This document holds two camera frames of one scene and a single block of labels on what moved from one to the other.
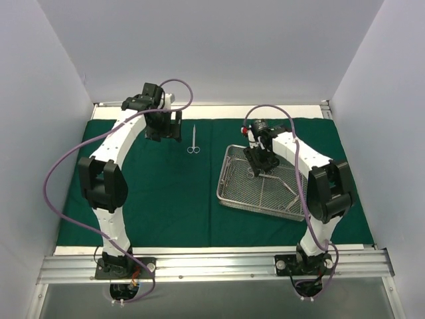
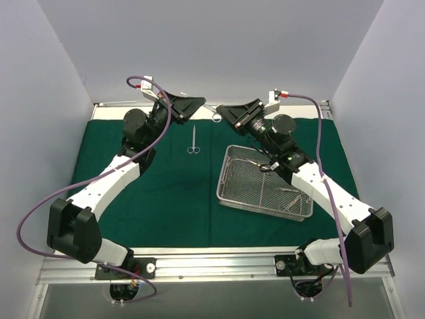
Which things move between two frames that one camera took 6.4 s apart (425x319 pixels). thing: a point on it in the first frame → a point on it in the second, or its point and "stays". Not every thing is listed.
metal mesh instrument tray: [281, 191] stays
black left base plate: [125, 268] stays
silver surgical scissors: [193, 149] stays
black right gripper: [261, 158] → [250, 113]
